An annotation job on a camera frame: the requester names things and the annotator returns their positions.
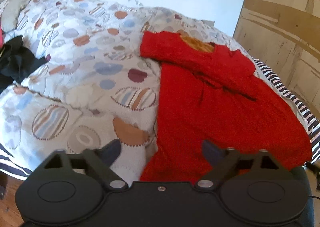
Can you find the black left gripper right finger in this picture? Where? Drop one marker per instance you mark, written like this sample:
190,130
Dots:
228,162

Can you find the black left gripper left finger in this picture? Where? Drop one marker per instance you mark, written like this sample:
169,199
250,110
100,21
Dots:
95,162

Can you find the red knitted sweater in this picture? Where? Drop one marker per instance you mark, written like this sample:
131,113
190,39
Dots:
209,92

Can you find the patterned white duvet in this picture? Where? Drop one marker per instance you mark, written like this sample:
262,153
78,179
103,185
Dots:
95,86

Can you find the striped bed sheet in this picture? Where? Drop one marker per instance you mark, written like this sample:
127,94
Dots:
299,108

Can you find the black garment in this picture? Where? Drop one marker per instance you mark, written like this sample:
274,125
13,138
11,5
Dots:
17,62

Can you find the wooden wardrobe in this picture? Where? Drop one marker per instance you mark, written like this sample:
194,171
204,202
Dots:
284,34

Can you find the pink garment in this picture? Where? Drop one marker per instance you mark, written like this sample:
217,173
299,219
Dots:
2,37

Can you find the grey white pillow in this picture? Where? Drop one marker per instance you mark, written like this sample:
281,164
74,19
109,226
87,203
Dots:
10,11

